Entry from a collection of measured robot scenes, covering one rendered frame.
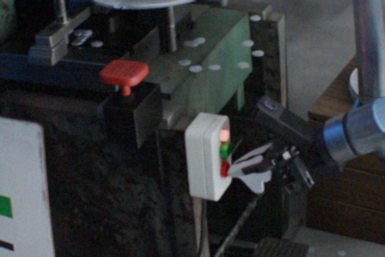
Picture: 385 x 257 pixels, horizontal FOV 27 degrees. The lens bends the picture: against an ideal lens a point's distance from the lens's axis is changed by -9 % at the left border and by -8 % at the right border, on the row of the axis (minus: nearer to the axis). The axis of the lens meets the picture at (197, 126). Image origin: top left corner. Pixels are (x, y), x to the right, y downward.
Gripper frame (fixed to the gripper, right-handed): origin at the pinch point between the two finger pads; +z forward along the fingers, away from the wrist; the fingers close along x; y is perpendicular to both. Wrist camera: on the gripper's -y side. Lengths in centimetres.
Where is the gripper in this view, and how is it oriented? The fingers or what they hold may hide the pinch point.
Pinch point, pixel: (232, 167)
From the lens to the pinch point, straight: 148.5
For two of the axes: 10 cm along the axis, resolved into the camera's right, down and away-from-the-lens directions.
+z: -7.6, 3.0, 5.8
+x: 4.0, -4.9, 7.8
